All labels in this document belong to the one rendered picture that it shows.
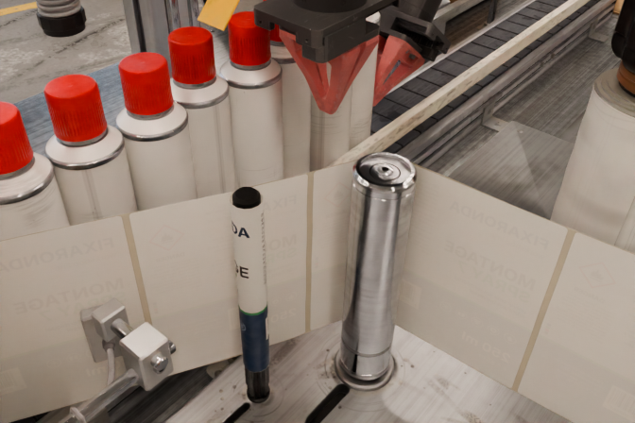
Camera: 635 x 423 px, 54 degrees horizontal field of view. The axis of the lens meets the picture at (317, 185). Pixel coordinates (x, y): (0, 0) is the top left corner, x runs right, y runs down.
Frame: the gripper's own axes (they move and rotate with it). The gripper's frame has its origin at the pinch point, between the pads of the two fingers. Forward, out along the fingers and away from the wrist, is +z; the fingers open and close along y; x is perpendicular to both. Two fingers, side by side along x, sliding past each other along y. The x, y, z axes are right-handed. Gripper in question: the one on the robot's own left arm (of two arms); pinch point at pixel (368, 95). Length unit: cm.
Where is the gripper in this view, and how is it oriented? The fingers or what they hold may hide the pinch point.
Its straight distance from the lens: 71.1
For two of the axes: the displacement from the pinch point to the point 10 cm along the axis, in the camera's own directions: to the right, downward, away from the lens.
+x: 4.9, 1.4, 8.6
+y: 7.6, 4.2, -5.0
